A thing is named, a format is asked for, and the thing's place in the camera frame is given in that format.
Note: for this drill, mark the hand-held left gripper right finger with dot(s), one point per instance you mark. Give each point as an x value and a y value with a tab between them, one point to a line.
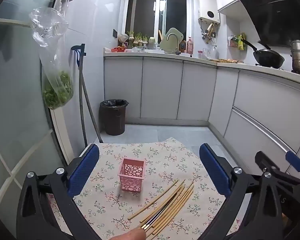
215	170

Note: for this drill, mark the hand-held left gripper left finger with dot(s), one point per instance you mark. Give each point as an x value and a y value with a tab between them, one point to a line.
83	170

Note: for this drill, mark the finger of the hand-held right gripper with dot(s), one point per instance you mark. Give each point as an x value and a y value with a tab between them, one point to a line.
294	160
266	161

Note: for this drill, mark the pink perforated plastic basket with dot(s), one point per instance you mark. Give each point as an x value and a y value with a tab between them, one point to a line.
131	177

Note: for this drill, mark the pile of bamboo chopsticks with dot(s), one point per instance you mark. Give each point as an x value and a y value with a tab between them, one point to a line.
170	207

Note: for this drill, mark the brown trash bin black liner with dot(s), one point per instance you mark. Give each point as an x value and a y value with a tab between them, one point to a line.
113	120

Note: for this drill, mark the floral tablecloth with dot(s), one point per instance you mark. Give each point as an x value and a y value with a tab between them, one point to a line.
130	212

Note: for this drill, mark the white kitchen base cabinets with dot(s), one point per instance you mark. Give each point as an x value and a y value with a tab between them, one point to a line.
202	95

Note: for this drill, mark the clear plastic bag with greens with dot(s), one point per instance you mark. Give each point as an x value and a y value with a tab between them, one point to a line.
57	95

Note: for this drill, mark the frosted glass sliding door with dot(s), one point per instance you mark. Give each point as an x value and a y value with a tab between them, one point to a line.
17	105

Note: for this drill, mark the black wok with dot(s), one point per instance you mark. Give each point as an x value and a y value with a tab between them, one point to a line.
268	57

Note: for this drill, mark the tray of food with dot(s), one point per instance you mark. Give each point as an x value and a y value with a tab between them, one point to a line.
226	60

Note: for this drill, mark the clear glass jug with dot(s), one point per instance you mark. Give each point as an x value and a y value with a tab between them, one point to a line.
211	53

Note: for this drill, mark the red bowls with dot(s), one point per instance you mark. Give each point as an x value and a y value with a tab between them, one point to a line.
118	49

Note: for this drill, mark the pink detergent bottle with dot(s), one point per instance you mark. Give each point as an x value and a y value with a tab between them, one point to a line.
189	46

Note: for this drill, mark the dark sauce bottle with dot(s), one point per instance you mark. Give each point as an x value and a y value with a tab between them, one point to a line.
182	47

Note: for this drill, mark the steel kitchen faucet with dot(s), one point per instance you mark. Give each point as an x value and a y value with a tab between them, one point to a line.
175	42

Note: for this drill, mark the water heater pipes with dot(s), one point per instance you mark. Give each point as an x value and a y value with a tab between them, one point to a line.
208	33

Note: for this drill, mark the white plastic bag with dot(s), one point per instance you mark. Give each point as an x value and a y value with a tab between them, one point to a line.
123	37

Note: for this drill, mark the green cutting board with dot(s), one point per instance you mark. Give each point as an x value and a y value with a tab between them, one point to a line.
170	38

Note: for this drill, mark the sprouting garlic bulbs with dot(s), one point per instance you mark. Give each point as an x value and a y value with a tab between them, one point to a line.
137	40

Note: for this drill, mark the napa cabbage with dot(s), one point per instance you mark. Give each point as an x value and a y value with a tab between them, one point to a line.
152	43

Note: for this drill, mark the black range hood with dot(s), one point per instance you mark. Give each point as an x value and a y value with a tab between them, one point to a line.
277	12

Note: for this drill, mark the white water heater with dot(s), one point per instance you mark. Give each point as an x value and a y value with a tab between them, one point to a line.
208	7

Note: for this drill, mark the kitchen window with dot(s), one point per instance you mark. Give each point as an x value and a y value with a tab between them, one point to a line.
156	15

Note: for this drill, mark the black wall mop holder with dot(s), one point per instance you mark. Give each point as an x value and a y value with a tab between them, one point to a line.
80	49

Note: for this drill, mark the wall rack of seasoning packets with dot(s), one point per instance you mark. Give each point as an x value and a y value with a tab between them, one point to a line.
237	42

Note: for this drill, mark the dark wall socket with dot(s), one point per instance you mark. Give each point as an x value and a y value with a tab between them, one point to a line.
115	33

